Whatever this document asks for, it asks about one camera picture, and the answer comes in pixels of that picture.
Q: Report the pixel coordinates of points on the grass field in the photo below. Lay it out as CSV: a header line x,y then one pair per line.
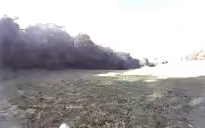
x,y
106,100

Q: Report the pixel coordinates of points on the robot's own part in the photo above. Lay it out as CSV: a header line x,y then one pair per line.
x,y
63,126

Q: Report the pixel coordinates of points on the wood of trees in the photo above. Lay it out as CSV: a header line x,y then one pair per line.
x,y
50,50

